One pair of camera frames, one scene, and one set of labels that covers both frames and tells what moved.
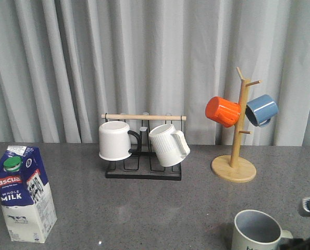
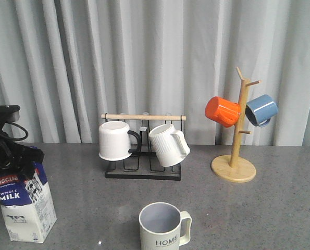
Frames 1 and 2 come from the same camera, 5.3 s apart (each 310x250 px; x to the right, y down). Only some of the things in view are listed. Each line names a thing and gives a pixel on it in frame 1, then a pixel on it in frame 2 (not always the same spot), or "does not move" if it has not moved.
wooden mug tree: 234,169 does not move
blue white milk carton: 23,184 does not move
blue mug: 261,109 does not move
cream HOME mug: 253,230 → 159,224
